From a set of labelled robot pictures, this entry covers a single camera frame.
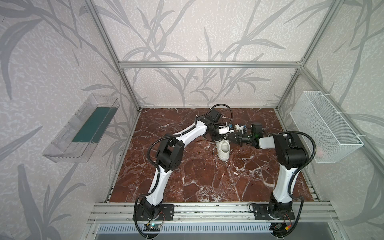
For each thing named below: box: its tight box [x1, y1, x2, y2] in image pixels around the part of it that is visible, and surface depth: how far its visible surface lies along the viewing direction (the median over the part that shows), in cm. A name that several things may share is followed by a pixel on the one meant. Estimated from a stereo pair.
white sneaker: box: [215, 139, 230, 162], surface depth 93 cm
